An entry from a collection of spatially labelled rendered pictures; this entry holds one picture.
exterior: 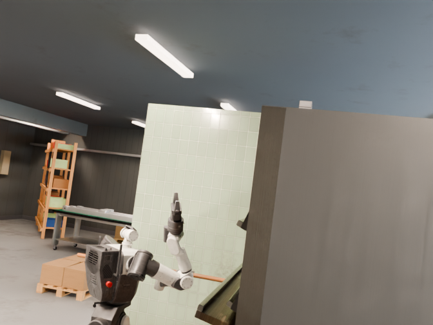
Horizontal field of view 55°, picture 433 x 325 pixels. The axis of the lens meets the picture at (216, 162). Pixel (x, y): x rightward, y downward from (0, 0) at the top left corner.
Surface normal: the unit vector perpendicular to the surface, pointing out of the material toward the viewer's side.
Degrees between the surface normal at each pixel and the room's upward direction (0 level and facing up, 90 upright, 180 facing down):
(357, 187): 90
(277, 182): 90
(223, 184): 90
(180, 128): 90
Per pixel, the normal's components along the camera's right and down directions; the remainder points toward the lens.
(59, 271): -0.13, -0.07
